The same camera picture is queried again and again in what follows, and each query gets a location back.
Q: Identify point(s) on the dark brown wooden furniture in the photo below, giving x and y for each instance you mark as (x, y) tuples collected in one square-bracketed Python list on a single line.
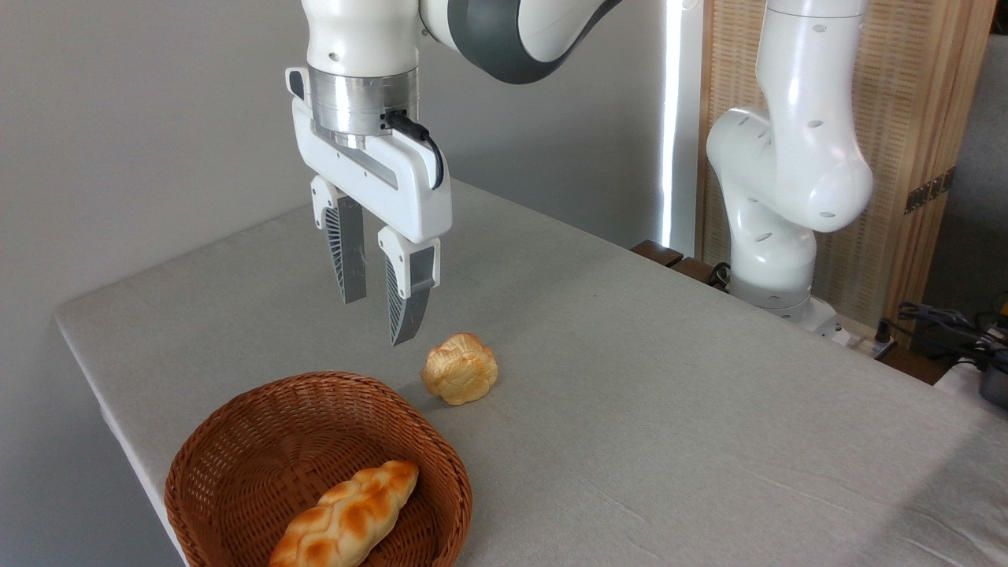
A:
[(677, 261)]

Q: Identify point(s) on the brown woven wicker basket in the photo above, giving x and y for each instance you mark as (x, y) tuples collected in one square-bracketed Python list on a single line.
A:
[(260, 441)]

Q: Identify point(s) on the wooden bamboo folding screen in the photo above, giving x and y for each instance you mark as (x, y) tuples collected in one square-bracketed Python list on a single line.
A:
[(906, 94)]

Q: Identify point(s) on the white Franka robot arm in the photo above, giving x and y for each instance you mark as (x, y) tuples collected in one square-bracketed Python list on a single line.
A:
[(803, 157)]

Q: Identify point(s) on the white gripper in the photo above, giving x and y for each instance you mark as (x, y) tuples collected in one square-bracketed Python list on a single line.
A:
[(409, 197)]

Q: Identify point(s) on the dark metal screen hinge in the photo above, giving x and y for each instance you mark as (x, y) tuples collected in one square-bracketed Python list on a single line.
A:
[(929, 190)]

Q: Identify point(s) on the long braided bread loaf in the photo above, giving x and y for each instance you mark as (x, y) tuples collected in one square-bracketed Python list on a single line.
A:
[(346, 516)]

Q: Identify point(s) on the grey tablecloth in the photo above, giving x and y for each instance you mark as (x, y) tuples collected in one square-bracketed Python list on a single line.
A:
[(669, 409)]

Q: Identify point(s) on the round golden bread roll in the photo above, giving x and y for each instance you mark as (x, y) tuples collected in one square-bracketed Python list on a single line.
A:
[(461, 370)]

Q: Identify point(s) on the grey round container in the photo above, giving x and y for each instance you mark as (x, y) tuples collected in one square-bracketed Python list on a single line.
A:
[(995, 387)]

